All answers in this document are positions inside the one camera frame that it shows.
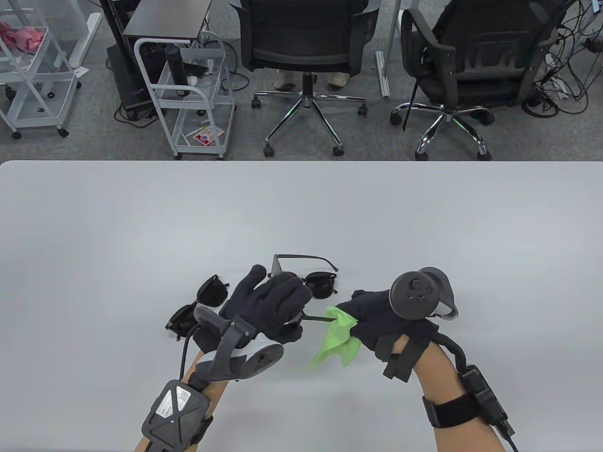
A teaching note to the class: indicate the person's right hand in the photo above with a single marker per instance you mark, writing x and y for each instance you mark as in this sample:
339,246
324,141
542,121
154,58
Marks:
372,315

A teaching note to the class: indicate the person's left hand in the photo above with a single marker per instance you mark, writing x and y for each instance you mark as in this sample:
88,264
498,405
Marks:
273,301

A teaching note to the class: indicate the black browline sunglasses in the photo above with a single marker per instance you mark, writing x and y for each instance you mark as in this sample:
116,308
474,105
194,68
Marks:
278,264

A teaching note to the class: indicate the green cleaning cloth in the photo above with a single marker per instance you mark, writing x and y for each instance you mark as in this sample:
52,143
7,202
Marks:
339,339

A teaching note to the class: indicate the thin metal frame sunglasses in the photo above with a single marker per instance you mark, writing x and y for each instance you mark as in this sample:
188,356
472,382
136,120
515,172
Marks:
322,285

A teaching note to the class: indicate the black thick frame sunglasses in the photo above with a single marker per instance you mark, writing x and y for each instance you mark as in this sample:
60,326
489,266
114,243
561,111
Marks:
211,294

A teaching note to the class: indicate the person's right forearm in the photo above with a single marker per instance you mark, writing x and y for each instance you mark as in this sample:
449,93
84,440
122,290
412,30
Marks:
438,376

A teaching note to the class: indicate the grey right hand controller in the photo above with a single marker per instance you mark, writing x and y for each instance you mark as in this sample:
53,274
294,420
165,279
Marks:
414,294

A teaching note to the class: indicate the grey hand controller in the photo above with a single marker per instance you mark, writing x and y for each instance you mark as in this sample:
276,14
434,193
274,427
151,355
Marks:
259,362
414,294

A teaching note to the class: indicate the grey left hand controller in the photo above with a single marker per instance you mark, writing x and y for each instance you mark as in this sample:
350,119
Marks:
259,362

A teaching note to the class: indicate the black right wrist sensor box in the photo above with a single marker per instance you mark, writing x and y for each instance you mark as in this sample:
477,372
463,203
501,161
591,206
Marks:
480,391

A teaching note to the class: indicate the black wrist sensor box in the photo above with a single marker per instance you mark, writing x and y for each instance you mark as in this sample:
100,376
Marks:
480,391
174,409

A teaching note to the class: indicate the black left wrist sensor box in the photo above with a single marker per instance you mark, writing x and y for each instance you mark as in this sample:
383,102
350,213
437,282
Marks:
174,409

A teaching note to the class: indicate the red and white card packet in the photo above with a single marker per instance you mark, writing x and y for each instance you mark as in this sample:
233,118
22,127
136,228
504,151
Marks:
207,136

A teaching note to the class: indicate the small white cap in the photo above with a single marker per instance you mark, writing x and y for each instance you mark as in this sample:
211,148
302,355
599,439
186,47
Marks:
192,81

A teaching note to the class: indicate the white desk leg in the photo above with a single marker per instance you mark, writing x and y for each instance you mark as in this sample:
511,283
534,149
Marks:
382,75

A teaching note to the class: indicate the black handheld device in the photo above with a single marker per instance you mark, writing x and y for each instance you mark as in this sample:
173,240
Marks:
195,69

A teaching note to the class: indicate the black cylindrical bottle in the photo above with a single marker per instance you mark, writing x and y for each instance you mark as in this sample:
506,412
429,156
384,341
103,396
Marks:
176,70

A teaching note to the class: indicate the black computer tower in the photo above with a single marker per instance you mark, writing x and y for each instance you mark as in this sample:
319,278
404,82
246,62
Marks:
125,80

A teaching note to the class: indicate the black mesh-back office chair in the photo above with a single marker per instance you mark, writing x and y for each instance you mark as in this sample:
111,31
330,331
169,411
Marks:
301,28

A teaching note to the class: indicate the white power strip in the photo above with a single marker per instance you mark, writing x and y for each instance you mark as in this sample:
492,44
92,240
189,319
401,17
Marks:
560,89

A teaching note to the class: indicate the dark brown small table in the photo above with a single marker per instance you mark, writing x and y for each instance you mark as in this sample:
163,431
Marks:
165,19

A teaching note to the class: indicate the black ribbed-back office chair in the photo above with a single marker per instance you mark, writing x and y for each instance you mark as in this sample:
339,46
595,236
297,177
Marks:
471,28

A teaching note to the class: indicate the white desk foot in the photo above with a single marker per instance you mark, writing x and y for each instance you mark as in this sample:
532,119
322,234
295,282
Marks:
85,42

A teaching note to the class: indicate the pink cloth bundle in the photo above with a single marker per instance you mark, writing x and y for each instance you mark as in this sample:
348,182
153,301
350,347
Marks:
23,37

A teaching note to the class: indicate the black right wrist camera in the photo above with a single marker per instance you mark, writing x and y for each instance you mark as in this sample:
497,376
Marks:
398,369

